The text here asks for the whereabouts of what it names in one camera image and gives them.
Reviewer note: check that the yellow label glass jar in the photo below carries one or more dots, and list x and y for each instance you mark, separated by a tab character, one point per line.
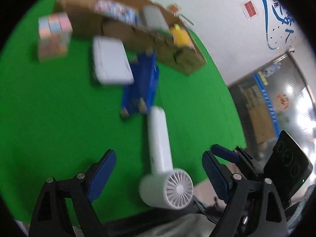
180	36

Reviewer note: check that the green table cloth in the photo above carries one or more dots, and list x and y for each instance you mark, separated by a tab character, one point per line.
56	122

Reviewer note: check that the small orange box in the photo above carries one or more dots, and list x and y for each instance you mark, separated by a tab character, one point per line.
174	8

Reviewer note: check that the white handheld fan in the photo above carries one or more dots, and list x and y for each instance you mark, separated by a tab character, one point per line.
165	187

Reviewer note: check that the red wall sign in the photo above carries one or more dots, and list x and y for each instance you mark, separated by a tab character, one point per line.
249	10

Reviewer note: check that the colourful toy box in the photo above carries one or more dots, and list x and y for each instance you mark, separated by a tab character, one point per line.
118	11

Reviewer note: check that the pastel rubik's cube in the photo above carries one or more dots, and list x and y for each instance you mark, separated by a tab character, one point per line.
55	33

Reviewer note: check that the white flat power bank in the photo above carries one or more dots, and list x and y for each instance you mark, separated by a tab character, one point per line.
111	66

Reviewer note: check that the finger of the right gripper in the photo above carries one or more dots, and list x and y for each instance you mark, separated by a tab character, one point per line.
225	153

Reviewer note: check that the blue stapler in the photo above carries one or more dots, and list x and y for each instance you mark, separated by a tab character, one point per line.
139	96

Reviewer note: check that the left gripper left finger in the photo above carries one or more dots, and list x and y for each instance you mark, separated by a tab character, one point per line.
50	215

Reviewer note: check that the open cardboard tray box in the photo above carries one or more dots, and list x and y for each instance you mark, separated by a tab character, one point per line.
86	23

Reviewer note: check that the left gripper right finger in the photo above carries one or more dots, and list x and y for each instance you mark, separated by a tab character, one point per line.
253	208

